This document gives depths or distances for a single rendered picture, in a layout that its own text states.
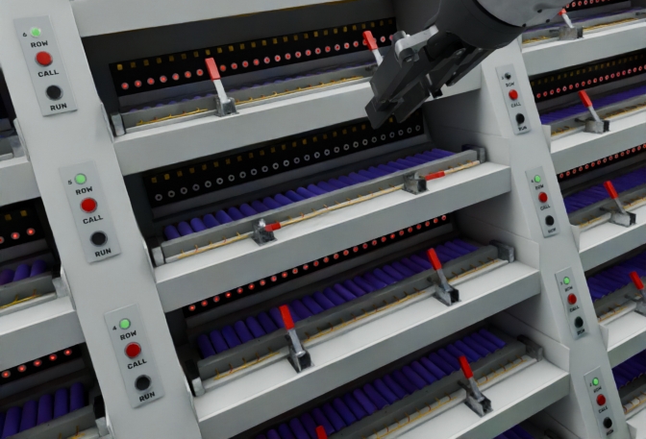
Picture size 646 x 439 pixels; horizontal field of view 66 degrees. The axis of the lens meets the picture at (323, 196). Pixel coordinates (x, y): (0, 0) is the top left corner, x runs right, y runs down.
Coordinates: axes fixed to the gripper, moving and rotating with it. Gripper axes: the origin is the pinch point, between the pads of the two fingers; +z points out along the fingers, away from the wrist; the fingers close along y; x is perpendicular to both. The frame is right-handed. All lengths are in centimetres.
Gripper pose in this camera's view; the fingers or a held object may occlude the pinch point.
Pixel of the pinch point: (395, 102)
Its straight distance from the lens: 59.1
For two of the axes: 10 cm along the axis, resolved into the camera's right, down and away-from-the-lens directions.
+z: -2.9, 2.8, 9.1
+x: -3.5, -9.2, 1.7
